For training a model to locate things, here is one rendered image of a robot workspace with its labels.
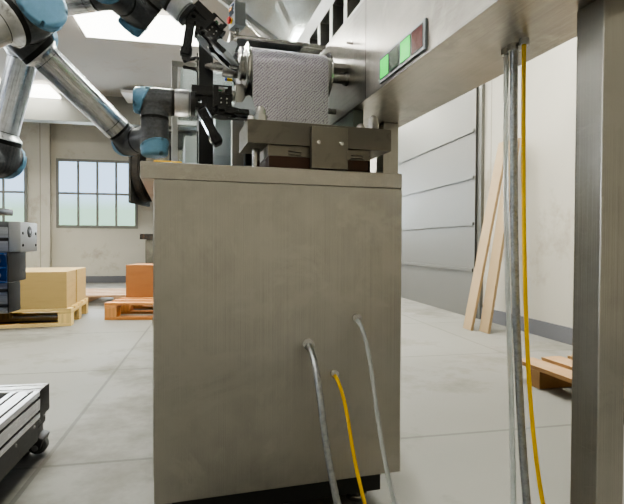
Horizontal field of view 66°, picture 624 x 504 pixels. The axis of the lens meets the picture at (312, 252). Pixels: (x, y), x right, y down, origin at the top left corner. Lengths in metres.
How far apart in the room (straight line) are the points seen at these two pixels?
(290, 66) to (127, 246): 7.91
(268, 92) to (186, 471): 1.05
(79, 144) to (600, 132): 9.07
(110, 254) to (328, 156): 8.19
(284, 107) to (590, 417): 1.11
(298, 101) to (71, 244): 8.17
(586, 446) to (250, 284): 0.76
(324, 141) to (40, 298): 3.69
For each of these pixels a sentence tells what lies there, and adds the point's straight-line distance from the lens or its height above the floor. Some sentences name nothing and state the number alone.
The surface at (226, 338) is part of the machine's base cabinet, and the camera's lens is 1.20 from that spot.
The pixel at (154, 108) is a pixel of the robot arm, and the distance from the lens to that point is 1.44.
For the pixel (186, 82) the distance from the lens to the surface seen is 2.59.
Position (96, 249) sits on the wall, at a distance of 9.37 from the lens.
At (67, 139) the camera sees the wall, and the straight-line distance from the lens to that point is 9.65.
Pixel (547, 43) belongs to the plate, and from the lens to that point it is 1.22.
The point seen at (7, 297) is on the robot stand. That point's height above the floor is 0.55.
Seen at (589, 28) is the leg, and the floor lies 1.10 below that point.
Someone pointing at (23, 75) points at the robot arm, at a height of 1.24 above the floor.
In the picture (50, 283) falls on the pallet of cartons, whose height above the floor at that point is 0.37.
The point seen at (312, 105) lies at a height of 1.14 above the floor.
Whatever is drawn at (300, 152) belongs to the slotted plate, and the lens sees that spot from 1.31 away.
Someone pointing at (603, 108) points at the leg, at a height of 0.95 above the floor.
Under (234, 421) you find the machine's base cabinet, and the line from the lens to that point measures 1.25.
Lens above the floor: 0.71
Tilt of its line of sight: 1 degrees down
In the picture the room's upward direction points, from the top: straight up
